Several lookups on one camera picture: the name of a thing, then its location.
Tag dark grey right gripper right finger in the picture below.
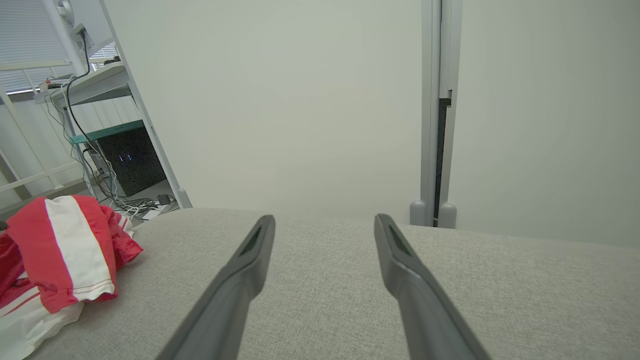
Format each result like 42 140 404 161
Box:
374 214 492 360

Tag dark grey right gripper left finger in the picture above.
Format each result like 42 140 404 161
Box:
156 215 276 360

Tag red basketball shorts white stripe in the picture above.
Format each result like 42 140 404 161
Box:
7 195 144 315

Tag red jersey with white sleeves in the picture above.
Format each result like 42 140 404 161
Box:
0 232 86 360

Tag black computer tower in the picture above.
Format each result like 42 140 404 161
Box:
96 126 168 197

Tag teal shelf bar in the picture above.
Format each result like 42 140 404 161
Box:
70 119 146 145

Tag white railing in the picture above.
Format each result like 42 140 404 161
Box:
0 85 88 201

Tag white desk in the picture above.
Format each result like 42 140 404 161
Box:
34 60 132 108

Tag white pole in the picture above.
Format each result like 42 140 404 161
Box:
42 0 90 76

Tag white window blinds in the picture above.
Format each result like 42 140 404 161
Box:
0 0 71 93

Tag tangled cable bundle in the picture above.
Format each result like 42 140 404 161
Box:
82 145 178 221

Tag grey partition post with foot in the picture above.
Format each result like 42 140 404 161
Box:
410 0 443 227
436 0 463 230

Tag thick black power cable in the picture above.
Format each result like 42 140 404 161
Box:
62 31 116 173

